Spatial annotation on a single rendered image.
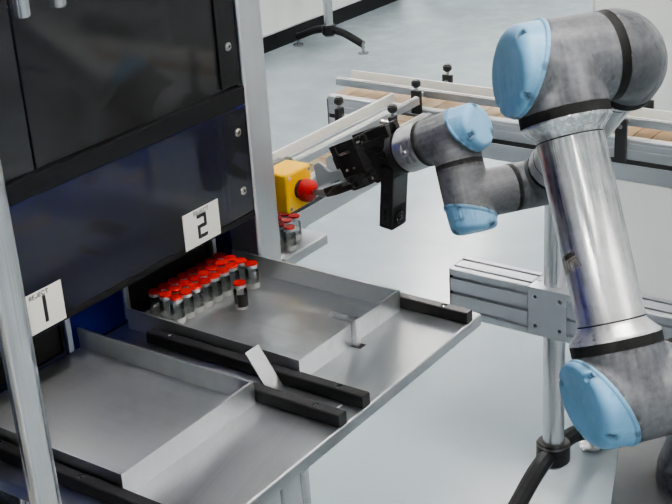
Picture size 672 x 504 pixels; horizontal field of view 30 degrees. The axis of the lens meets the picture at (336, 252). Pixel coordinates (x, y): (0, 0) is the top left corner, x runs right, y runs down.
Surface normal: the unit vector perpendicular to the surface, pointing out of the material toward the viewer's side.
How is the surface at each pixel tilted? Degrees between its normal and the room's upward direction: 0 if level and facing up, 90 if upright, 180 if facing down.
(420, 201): 0
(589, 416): 97
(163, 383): 0
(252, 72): 90
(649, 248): 90
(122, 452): 0
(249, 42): 90
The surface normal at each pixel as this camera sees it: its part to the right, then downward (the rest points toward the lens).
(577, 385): -0.90, 0.32
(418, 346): -0.06, -0.91
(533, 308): -0.58, 0.36
